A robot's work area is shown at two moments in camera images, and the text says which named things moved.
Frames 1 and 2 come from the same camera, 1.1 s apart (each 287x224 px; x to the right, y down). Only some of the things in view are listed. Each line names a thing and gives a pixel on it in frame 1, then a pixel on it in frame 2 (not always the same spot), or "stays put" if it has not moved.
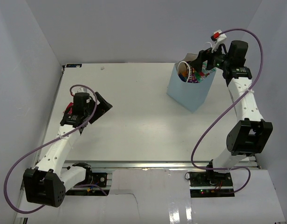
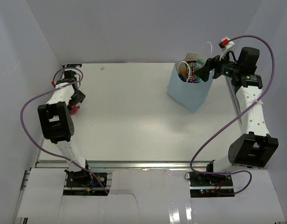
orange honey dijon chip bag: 184,73 stays put
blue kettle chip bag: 182,78 stays put
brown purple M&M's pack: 192,78 stays put
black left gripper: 102,108 to 79,97
